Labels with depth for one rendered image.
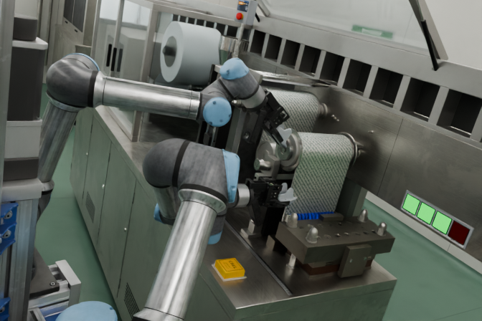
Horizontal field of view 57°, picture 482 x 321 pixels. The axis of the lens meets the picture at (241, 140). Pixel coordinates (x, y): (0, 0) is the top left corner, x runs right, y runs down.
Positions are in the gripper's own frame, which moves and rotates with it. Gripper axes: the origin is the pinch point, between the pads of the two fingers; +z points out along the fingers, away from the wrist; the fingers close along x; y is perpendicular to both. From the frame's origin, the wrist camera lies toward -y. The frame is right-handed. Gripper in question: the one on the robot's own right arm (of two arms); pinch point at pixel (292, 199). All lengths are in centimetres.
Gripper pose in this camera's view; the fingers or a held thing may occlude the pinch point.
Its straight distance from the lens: 155.3
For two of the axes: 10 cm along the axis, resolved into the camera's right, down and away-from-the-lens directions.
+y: 2.2, -9.3, -2.8
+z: 8.5, 0.4, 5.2
